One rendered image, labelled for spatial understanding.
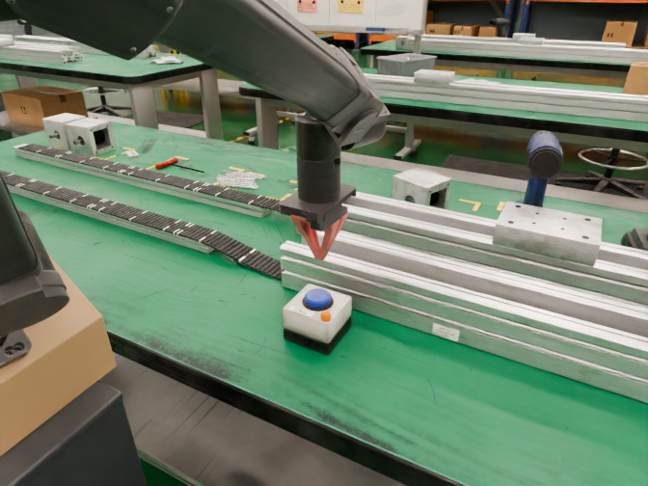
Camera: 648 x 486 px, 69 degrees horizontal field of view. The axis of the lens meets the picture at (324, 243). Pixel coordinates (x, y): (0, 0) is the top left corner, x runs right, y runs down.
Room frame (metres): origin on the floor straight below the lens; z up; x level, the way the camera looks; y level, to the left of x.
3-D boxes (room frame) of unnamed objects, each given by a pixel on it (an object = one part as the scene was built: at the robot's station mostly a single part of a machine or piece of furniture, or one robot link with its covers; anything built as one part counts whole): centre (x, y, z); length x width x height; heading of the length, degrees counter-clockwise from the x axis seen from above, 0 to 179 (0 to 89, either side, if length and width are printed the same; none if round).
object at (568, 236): (0.73, -0.39, 0.87); 0.16 x 0.11 x 0.07; 61
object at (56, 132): (1.56, 0.87, 0.83); 0.11 x 0.10 x 0.10; 152
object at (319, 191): (0.58, 0.01, 1.04); 0.10 x 0.07 x 0.07; 150
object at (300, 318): (0.59, 0.01, 0.81); 0.10 x 0.08 x 0.06; 151
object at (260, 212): (1.25, 0.56, 0.79); 0.96 x 0.04 x 0.03; 61
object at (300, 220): (0.59, 0.00, 0.96); 0.07 x 0.07 x 0.09; 60
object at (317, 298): (0.58, 0.01, 0.84); 0.04 x 0.04 x 0.02
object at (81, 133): (1.50, 0.76, 0.83); 0.11 x 0.10 x 0.10; 155
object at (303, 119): (0.59, 0.00, 1.10); 0.07 x 0.06 x 0.07; 133
